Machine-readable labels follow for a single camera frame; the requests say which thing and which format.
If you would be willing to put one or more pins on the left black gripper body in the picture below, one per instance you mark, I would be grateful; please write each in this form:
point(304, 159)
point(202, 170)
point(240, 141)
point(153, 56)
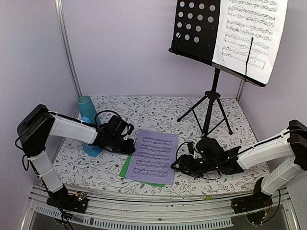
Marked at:
point(118, 147)

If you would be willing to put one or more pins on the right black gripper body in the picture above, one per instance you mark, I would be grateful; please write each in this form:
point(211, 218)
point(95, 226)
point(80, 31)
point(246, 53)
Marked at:
point(195, 169)

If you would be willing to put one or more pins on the blue metronome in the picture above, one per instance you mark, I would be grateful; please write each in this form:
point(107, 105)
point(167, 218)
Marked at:
point(91, 150)

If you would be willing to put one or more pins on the green paper sheet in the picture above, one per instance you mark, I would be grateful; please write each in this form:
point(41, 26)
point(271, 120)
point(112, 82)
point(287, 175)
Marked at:
point(124, 170)

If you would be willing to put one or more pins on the purple paper sheet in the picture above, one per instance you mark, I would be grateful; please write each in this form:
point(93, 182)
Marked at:
point(152, 159)

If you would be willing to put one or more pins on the white sheet music page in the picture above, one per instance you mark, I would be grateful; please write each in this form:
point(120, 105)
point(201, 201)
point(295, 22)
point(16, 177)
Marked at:
point(248, 37)

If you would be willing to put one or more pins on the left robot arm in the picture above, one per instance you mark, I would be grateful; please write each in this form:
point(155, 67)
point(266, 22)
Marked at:
point(42, 123)

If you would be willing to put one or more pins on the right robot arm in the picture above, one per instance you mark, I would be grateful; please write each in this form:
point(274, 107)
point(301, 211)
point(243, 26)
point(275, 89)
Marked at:
point(207, 155)

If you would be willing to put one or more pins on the teal cylinder cup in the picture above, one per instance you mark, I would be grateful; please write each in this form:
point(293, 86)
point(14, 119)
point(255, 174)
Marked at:
point(87, 108)

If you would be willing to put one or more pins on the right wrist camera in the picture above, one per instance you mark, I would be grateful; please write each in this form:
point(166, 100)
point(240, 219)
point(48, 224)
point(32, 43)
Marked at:
point(191, 149)

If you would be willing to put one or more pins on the aluminium front rail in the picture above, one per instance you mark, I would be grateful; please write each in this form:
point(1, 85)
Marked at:
point(121, 211)

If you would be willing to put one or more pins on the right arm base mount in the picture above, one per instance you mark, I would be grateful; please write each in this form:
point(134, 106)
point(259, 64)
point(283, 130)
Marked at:
point(251, 202)

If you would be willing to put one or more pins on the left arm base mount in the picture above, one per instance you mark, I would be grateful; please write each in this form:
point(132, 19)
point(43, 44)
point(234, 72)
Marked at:
point(76, 202)

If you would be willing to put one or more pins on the right aluminium frame post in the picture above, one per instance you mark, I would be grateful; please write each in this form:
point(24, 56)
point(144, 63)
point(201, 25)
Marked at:
point(240, 90)

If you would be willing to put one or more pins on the aluminium frame post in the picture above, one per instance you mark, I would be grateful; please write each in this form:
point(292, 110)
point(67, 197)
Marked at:
point(66, 46)
point(240, 90)

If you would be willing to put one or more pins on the left aluminium frame post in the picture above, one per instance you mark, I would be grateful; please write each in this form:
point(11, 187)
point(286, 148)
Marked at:
point(66, 46)

